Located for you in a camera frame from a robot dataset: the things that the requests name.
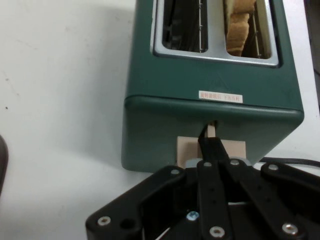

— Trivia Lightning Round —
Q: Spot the brown bread slice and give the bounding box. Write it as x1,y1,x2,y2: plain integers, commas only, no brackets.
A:
224,0,258,57

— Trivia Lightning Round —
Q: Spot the beige toaster lever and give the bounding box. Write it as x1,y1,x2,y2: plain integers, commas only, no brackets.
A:
176,121,248,168

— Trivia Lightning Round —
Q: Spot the black glossy kitchen appliance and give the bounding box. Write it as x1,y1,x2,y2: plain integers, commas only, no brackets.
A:
0,134,10,200

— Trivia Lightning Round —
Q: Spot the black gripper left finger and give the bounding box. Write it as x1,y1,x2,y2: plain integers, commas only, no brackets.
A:
85,126,234,240

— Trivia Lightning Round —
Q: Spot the black toaster power cord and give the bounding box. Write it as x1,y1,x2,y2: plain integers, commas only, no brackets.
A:
259,158,320,168

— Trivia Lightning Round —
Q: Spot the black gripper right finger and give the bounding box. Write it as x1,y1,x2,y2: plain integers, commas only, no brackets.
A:
213,136,320,240

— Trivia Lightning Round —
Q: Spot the dark green two-slot toaster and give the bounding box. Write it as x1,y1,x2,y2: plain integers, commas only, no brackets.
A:
121,0,305,174

